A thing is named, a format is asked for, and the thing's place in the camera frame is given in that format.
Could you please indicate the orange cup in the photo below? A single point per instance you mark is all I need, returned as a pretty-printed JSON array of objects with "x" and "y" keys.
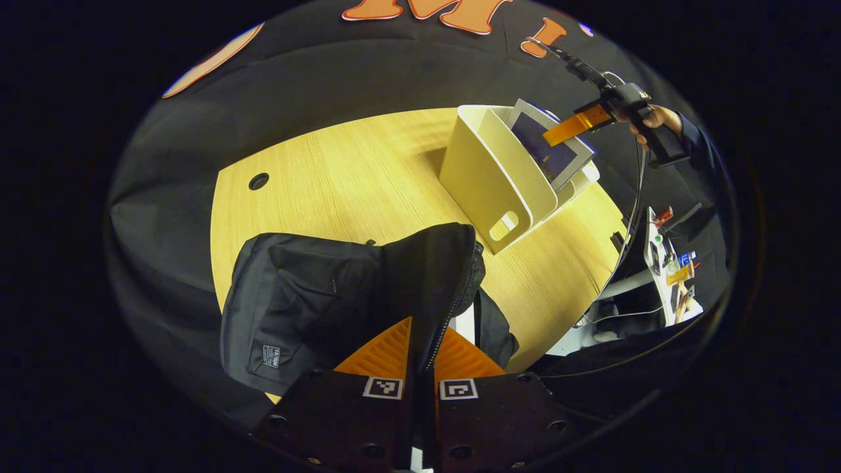
[{"x": 680, "y": 274}]

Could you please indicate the cream plastic bookshelf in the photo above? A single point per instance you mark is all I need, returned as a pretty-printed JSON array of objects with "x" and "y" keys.
[{"x": 479, "y": 171}]

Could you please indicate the dark cloth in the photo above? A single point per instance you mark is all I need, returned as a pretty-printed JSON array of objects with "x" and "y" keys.
[{"x": 624, "y": 394}]

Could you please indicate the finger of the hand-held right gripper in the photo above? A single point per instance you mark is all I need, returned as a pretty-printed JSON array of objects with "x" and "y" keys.
[{"x": 578, "y": 125}]

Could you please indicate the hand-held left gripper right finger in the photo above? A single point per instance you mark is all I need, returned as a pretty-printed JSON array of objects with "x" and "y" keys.
[{"x": 499, "y": 414}]

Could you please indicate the black schoolbag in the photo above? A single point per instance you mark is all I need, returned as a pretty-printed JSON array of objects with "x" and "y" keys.
[{"x": 295, "y": 295}]

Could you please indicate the blue book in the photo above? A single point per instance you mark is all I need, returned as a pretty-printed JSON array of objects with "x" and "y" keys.
[{"x": 552, "y": 157}]

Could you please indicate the white office desk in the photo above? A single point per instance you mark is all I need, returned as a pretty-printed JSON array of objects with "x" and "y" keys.
[{"x": 652, "y": 226}]

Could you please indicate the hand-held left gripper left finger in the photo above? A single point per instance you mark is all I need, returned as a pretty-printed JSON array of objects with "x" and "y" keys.
[{"x": 328, "y": 414}]

